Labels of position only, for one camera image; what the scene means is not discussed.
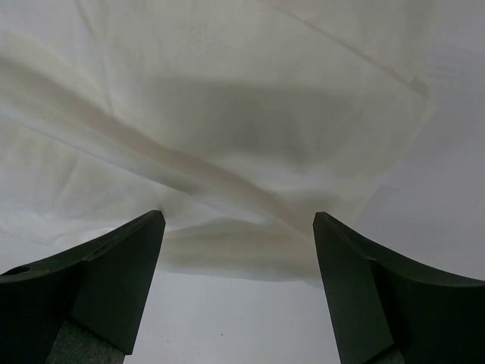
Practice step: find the white tank top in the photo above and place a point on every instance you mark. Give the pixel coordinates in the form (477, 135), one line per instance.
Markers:
(239, 120)

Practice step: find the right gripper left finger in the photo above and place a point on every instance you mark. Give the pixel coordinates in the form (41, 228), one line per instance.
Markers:
(85, 304)

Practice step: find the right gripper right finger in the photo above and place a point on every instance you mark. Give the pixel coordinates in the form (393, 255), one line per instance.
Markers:
(387, 308)

